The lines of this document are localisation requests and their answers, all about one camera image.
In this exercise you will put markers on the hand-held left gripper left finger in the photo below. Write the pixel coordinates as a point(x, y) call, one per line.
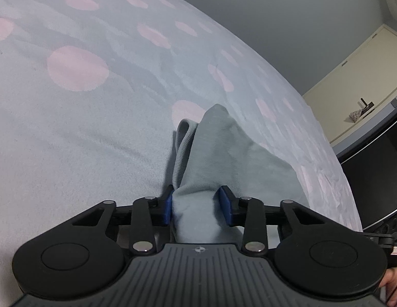
point(166, 211)

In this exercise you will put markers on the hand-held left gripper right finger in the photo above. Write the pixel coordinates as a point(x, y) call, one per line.
point(224, 207)

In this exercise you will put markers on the grey garment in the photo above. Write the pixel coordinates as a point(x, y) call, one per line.
point(211, 153)

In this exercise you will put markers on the person's right hand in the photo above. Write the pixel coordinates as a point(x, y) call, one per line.
point(395, 283)

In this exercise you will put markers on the black cabinet with grey edge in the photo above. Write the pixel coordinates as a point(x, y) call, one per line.
point(371, 179)

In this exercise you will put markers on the bed with pink dotted sheet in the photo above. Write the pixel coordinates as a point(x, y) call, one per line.
point(73, 134)

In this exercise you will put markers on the small patterned object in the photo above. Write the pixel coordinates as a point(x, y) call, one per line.
point(356, 115)

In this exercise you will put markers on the cream cabinet door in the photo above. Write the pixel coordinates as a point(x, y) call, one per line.
point(352, 83)

